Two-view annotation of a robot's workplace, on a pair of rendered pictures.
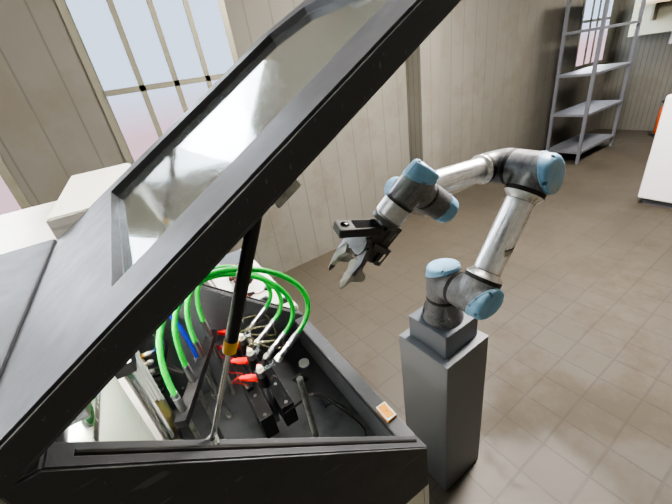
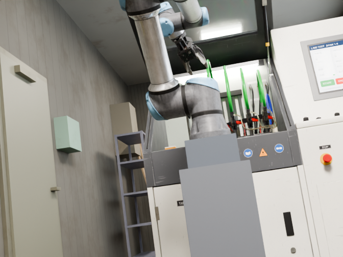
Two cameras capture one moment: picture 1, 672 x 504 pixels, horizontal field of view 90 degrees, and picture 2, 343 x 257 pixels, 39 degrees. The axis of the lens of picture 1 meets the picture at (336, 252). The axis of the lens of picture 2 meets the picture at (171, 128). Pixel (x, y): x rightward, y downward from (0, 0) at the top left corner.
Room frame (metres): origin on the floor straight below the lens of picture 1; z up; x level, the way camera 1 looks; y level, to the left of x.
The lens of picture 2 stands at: (1.88, -1.84, 0.66)
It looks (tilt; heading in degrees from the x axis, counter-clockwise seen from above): 10 degrees up; 126
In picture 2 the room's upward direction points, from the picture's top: 8 degrees counter-clockwise
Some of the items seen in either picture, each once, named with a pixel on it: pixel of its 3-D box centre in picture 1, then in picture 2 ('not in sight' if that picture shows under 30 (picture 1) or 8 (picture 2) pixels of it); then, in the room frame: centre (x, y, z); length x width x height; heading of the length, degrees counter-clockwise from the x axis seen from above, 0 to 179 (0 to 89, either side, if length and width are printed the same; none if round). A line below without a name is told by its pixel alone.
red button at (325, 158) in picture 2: not in sight; (326, 158); (1.20, 0.21, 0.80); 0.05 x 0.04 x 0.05; 28
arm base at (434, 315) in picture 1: (442, 304); (209, 126); (0.99, -0.36, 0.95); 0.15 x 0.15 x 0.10
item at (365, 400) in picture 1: (344, 382); (220, 159); (0.78, 0.04, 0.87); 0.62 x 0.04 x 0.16; 28
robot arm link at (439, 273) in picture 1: (444, 279); (202, 96); (0.98, -0.36, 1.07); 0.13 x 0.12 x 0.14; 25
